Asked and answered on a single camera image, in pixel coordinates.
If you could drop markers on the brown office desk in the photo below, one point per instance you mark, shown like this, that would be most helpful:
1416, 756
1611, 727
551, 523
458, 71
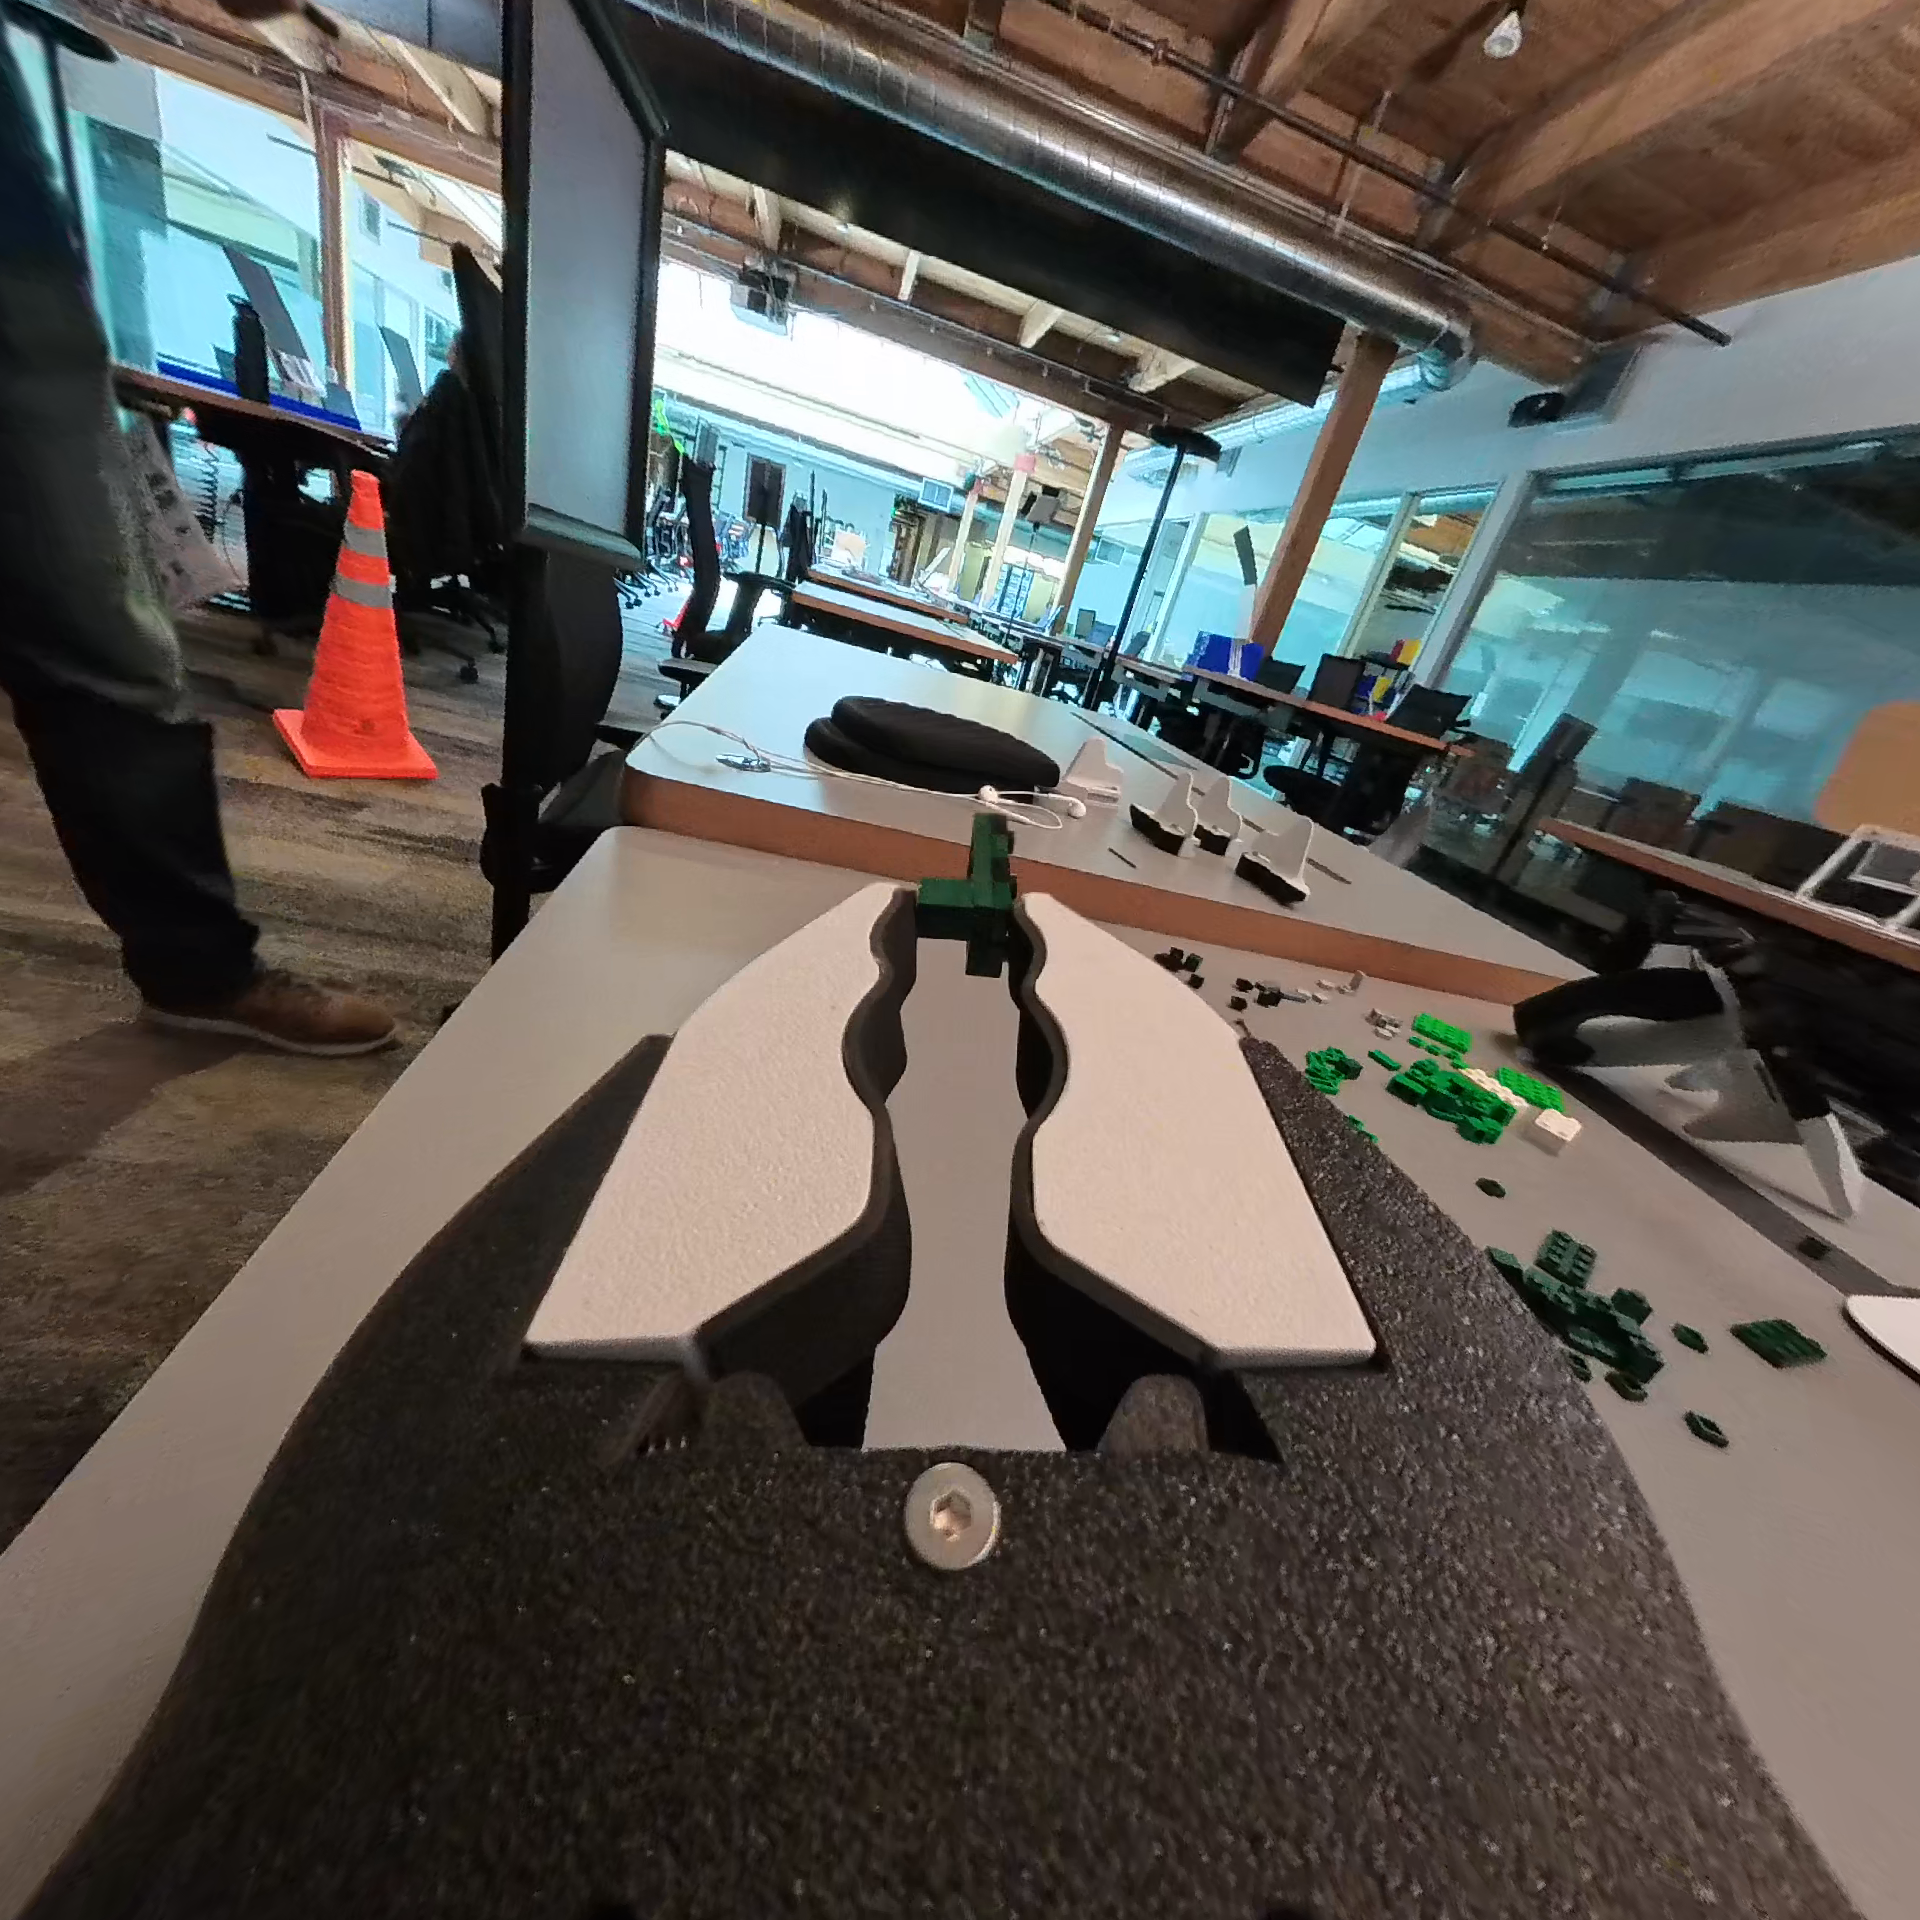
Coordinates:
224, 397
1725, 884
1307, 704

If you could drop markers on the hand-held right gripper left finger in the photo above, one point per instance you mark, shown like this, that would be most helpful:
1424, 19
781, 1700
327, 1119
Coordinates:
722, 1155

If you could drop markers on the pile of dark green pieces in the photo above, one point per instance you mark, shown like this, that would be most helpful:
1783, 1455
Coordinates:
1598, 1320

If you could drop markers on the white ceiling lamp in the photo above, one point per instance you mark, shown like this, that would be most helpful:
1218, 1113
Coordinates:
1504, 28

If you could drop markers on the black mesh office chair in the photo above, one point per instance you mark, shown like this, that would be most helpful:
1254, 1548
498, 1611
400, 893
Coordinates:
563, 704

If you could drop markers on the white printed bag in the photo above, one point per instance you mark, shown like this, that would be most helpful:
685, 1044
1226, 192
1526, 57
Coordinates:
172, 511

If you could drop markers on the orange traffic cone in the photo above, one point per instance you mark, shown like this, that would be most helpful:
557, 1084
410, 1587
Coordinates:
356, 629

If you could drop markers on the tan chair with white frame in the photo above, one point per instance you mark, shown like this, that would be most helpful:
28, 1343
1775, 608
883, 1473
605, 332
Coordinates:
1875, 763

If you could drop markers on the dark bottle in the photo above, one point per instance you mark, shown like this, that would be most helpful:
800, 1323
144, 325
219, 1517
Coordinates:
248, 348

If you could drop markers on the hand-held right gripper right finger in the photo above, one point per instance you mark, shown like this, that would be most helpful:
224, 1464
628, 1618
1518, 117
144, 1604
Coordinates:
1184, 1170

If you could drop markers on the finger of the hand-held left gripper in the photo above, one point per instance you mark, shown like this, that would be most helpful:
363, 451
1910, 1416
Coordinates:
1725, 1107
1835, 1162

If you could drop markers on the scattered black lego pieces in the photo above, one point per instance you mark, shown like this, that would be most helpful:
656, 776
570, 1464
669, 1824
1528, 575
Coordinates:
1184, 960

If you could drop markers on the grey wood-edged table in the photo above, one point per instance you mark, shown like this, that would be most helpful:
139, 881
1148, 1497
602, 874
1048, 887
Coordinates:
781, 675

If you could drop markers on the black oval pad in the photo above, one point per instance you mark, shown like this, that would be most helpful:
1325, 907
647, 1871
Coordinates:
960, 727
840, 749

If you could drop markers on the black tripod stand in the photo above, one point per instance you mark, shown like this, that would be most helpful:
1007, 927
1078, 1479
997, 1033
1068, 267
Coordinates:
1163, 570

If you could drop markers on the white lego brick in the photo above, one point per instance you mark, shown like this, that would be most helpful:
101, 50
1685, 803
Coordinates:
1552, 1128

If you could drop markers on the dark green lego assembly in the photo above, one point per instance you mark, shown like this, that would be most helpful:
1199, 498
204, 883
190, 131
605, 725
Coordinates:
968, 907

